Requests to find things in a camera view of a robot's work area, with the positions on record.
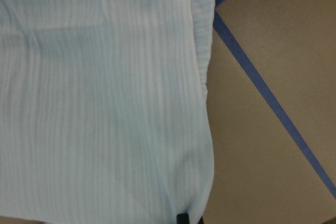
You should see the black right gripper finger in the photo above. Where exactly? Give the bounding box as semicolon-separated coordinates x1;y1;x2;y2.
176;213;190;224

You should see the light blue button-up shirt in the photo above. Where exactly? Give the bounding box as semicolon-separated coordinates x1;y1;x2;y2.
1;0;215;223

